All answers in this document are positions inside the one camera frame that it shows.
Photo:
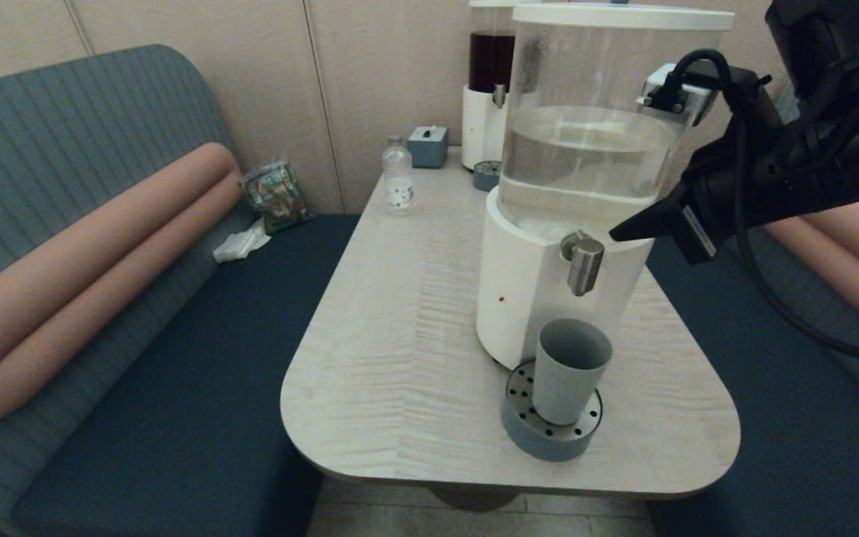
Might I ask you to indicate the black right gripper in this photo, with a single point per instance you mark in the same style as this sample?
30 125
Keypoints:
765 179

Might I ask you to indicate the metal dispenser tap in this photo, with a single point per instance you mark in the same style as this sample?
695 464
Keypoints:
584 265

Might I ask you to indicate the grey plastic cup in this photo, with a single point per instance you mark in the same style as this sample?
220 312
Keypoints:
564 388

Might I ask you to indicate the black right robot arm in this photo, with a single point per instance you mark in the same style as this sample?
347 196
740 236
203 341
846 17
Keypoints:
847 45

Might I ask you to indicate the clear water dispenser white base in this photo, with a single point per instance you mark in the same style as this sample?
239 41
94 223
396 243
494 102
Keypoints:
534 298

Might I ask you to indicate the small blue drip tray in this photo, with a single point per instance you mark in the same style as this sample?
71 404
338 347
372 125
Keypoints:
485 177

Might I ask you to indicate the pink bolster cushion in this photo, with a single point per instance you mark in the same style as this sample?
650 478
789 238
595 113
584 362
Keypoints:
847 253
64 298

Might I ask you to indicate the dark drink dispenser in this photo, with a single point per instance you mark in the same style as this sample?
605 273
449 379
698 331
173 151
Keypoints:
483 127

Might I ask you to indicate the blue-grey tissue box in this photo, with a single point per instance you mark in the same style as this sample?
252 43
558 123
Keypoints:
428 148

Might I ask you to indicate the blue perforated drip tray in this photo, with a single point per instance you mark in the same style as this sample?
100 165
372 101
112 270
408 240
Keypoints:
549 444

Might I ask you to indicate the dark blue bench seat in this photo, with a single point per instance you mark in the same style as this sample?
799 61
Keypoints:
795 447
176 373

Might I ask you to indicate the clear plastic bottle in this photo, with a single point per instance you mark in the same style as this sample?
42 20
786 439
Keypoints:
398 186

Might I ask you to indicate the crinkled snack bag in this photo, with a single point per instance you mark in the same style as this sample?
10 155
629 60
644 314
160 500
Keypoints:
277 198

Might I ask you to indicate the crumpled white tissue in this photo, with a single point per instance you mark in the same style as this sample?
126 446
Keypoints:
239 242

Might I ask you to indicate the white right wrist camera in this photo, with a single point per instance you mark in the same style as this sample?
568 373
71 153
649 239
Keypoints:
698 89

